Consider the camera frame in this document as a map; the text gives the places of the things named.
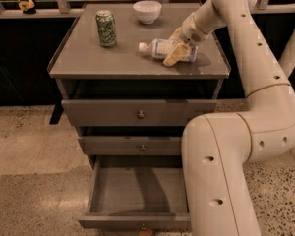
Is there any grey open bottom drawer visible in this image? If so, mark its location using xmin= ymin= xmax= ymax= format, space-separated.
xmin=79 ymin=156 xmax=191 ymax=231

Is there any white ceramic bowl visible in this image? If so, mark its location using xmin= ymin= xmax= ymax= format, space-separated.
xmin=133 ymin=0 xmax=162 ymax=25

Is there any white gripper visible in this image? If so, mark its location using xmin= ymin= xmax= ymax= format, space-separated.
xmin=163 ymin=14 xmax=208 ymax=67

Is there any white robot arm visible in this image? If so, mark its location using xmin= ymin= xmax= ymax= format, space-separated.
xmin=163 ymin=0 xmax=295 ymax=236

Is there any clear blue-label plastic bottle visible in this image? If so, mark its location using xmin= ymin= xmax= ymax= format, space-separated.
xmin=139 ymin=39 xmax=198 ymax=62

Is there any grey top drawer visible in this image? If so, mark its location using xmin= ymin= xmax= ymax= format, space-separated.
xmin=62 ymin=99 xmax=216 ymax=127

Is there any grey drawer cabinet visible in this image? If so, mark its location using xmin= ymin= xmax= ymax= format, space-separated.
xmin=46 ymin=1 xmax=231 ymax=166

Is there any small yellow black object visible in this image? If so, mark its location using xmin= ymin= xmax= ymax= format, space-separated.
xmin=18 ymin=0 xmax=36 ymax=14

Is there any metal window railing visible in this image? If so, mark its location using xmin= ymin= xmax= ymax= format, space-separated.
xmin=0 ymin=0 xmax=295 ymax=20

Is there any green soda can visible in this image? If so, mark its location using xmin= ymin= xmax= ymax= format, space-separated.
xmin=95 ymin=10 xmax=117 ymax=47

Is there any grey middle drawer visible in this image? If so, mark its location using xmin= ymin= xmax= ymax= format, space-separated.
xmin=78 ymin=136 xmax=181 ymax=156

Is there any white diagonal pillar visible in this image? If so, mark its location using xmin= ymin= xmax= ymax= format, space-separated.
xmin=279 ymin=29 xmax=295 ymax=77

